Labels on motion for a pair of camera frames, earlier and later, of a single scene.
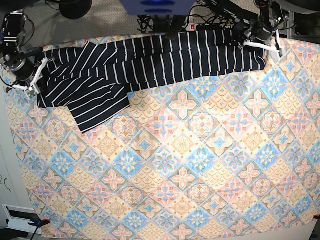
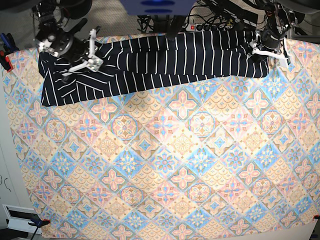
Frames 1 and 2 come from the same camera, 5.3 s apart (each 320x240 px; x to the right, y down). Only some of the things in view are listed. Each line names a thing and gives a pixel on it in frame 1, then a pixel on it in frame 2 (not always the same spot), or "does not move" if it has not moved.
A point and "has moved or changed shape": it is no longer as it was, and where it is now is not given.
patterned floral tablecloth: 234,158 does not move
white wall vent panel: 17,217 does not move
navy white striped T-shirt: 92,79 has moved or changed shape
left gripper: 23,69 -> 64,44
